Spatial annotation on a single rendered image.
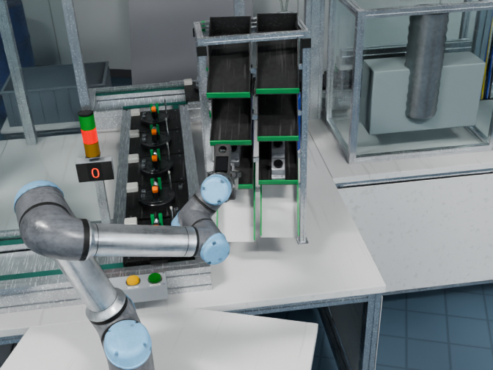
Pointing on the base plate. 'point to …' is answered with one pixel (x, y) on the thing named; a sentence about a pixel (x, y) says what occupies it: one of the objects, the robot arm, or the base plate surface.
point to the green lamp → (86, 123)
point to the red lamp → (89, 136)
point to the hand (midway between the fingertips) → (226, 171)
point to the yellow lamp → (92, 150)
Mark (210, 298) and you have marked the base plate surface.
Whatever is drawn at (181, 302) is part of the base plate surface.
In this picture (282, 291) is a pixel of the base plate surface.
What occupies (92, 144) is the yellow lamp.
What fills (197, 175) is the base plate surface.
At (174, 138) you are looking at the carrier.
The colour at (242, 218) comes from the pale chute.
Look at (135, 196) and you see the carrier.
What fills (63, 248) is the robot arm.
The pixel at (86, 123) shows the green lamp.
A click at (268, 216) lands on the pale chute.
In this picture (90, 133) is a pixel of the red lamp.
